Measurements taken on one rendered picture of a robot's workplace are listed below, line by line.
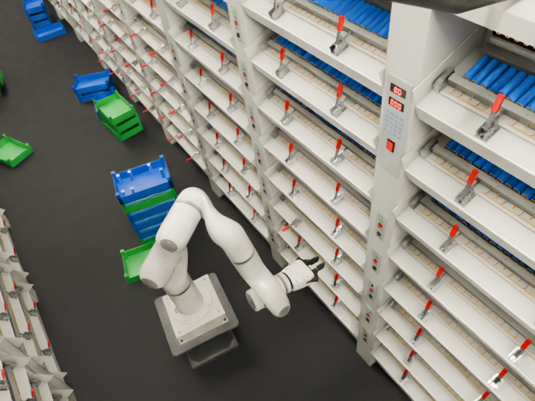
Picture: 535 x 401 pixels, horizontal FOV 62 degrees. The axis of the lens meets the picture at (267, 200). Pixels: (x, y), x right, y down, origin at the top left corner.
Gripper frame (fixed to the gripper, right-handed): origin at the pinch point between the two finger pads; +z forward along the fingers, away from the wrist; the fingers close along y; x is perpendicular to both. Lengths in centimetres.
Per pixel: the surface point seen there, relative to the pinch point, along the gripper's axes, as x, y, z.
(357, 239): 14.4, 7.7, 11.3
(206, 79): 33, -98, 8
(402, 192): 60, 27, -1
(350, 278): -7.0, 9.4, 10.6
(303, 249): -25.6, -24.5, 14.8
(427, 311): 15.7, 43.6, 8.2
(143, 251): -70, -105, -41
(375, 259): 23.6, 22.5, 3.4
